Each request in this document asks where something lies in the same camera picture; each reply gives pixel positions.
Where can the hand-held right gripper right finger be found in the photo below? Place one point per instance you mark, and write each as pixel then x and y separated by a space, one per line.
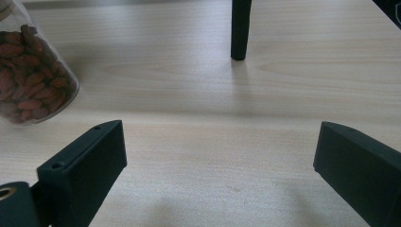
pixel 362 167

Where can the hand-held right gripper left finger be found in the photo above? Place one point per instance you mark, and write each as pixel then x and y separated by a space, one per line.
pixel 85 170

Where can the black object with white mark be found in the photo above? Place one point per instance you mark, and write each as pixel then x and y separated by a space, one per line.
pixel 391 11

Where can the black stand leg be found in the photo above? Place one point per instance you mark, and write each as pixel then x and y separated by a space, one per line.
pixel 240 28

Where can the clear jar of almonds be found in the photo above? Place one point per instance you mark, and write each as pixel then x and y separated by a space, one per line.
pixel 28 75

